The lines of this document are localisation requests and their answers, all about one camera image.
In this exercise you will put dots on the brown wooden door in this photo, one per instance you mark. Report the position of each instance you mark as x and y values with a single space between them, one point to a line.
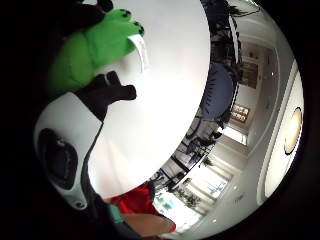
250 75

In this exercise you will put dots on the framed wall pictures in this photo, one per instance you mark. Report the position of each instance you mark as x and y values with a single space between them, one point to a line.
240 113

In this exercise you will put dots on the round ceiling lamp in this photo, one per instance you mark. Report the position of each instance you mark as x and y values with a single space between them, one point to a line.
293 130

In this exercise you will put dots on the green potted plant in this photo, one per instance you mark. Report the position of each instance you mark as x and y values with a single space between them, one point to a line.
188 196

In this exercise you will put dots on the blue chair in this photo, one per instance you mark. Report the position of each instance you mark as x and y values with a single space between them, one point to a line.
218 91

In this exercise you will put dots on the green soft toy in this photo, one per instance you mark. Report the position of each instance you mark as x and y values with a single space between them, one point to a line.
86 53

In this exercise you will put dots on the the person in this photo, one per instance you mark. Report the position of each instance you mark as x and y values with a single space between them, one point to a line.
136 200

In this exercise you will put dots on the black equipment stand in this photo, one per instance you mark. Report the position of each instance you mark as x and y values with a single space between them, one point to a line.
221 30

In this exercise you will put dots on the black and white panda soft toy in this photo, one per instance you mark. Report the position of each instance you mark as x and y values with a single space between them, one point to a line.
70 116

